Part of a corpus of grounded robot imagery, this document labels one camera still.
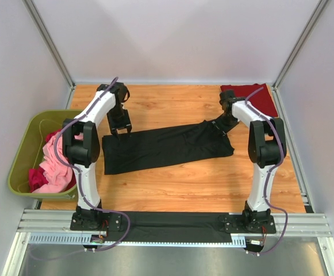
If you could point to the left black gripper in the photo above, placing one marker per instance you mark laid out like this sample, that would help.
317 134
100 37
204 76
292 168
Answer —
119 125

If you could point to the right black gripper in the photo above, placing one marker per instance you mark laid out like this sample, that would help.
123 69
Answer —
224 125

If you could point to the black t shirt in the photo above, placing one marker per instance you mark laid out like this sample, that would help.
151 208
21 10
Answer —
168 146

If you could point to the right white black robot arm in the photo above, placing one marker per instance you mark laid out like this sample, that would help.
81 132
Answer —
266 151

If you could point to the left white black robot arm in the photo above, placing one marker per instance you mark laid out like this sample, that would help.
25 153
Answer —
81 146

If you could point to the folded dark red shirt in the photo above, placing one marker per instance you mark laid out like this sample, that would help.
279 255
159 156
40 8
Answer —
262 100

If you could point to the olive green plastic bin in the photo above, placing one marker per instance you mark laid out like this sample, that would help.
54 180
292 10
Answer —
30 154

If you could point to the magenta shirt in bin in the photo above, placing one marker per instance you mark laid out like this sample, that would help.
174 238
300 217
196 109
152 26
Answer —
36 178

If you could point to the right aluminium corner post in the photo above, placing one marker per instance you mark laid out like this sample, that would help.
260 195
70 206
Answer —
305 34

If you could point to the aluminium corner post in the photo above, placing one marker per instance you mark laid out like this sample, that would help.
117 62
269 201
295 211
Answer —
305 34
40 24

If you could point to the left aluminium corner post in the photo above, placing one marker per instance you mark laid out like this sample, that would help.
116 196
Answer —
40 24

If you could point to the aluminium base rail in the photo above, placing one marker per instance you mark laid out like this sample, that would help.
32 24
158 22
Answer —
53 227

